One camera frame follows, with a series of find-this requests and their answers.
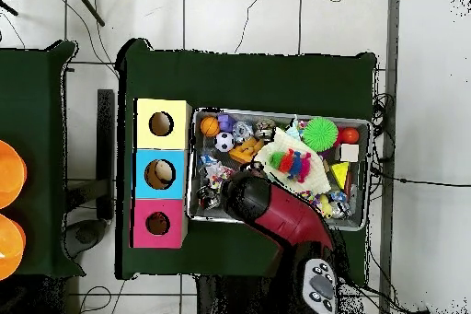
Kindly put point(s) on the small orange ball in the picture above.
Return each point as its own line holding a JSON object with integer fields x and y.
{"x": 349, "y": 135}

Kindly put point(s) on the orange round bowl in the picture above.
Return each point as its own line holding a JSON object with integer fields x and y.
{"x": 9, "y": 248}
{"x": 9, "y": 174}

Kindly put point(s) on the green spiky ball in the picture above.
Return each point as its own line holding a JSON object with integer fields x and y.
{"x": 320, "y": 134}

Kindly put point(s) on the orange plastic toy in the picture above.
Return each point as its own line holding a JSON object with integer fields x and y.
{"x": 245, "y": 150}

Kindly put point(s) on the yellow triangular block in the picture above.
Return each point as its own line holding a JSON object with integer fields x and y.
{"x": 340, "y": 174}

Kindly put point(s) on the cream yellow cloth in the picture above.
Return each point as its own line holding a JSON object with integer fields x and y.
{"x": 280, "y": 141}

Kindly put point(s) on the clear mesh bin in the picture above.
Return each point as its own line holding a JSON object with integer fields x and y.
{"x": 362, "y": 214}

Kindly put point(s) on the colourful polka dot cloth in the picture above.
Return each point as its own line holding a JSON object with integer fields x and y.
{"x": 215, "y": 174}

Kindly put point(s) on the plain wooden block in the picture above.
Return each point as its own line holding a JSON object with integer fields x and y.
{"x": 349, "y": 153}

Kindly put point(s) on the black and white soccer ball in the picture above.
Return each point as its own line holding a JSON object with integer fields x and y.
{"x": 224, "y": 141}

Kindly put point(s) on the dark green table cloth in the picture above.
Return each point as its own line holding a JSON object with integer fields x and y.
{"x": 243, "y": 78}

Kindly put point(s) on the black rod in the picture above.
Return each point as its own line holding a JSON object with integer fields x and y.
{"x": 7, "y": 7}
{"x": 87, "y": 5}

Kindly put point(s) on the orange basketball toy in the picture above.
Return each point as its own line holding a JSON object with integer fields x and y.
{"x": 210, "y": 126}

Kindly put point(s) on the wooden box with three holes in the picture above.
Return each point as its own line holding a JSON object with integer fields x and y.
{"x": 181, "y": 196}

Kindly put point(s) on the grey floor stand base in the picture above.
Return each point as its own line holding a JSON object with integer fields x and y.
{"x": 87, "y": 237}

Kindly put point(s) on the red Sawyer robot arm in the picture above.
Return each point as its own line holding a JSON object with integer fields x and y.
{"x": 294, "y": 222}

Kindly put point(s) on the black upright panel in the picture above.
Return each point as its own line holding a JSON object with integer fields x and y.
{"x": 106, "y": 152}

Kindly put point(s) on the dark green covered side table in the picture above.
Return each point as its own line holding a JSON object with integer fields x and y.
{"x": 37, "y": 108}

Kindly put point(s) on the multicolour spiky caterpillar toy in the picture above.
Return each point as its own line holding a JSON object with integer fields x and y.
{"x": 291, "y": 161}

